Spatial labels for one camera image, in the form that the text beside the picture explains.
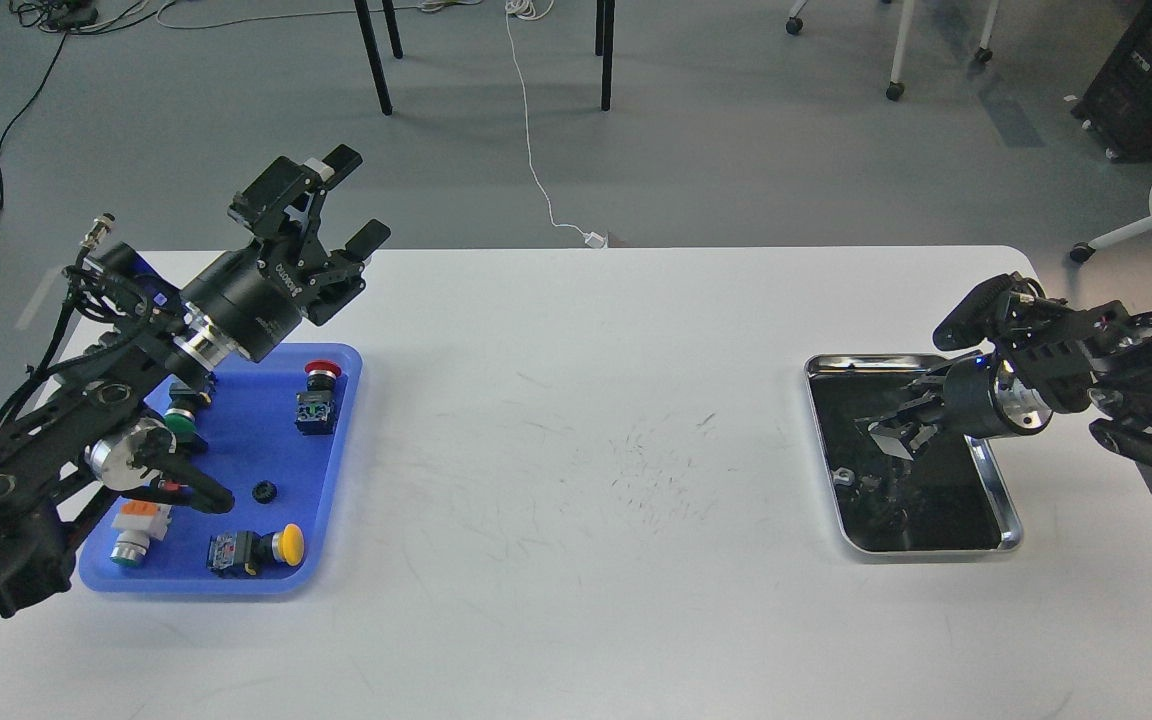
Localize red push button switch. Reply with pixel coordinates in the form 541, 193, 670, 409
294, 359, 342, 435

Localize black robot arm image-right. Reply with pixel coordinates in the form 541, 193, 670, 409
861, 273, 1152, 468

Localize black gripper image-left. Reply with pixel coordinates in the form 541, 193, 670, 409
180, 145, 391, 363

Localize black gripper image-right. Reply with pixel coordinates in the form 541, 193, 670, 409
856, 356, 1026, 461

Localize yellow push button switch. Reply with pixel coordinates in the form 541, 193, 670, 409
205, 523, 306, 578

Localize white office chair base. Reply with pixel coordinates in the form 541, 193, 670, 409
785, 1, 1002, 103

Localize black equipment case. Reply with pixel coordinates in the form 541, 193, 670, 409
1071, 1, 1152, 162

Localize blue plastic tray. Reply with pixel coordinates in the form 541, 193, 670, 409
78, 343, 364, 596

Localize white cable on floor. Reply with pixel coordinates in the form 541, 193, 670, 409
156, 0, 609, 249

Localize black table legs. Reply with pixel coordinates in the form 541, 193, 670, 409
353, 0, 617, 116

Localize silver metal tray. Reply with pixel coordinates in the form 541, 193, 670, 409
805, 354, 1024, 562

